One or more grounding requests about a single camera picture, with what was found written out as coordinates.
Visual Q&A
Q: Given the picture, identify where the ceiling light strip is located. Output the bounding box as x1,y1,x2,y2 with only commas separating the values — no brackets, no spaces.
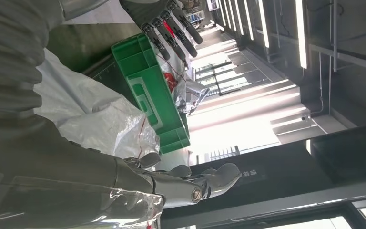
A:
244,0,254,41
295,0,308,70
257,0,272,49

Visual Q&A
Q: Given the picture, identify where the green plastic crate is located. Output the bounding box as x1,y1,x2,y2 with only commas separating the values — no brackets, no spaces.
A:
111,33,191,155

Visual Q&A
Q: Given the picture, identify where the grey ceiling conduit pipe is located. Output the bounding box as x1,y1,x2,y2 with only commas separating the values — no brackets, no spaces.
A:
332,0,339,73

